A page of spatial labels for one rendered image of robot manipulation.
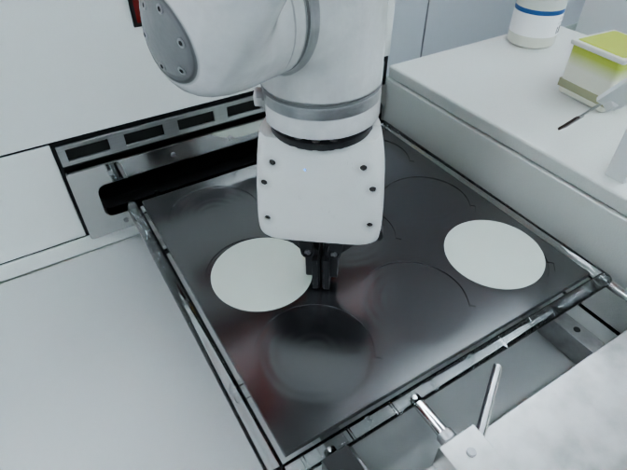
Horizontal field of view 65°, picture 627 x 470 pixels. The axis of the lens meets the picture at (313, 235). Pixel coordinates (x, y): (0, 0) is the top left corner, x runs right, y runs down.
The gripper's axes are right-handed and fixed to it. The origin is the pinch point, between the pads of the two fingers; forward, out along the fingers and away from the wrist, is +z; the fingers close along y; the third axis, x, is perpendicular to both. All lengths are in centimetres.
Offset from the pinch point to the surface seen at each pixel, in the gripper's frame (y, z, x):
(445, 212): 12.5, 2.5, 12.1
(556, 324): 23.8, 7.7, 1.5
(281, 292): -3.6, 1.8, -2.4
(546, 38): 28, -5, 45
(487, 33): 66, 78, 277
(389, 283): 6.5, 2.2, 0.3
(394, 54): 11, 75, 232
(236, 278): -8.3, 1.8, -1.1
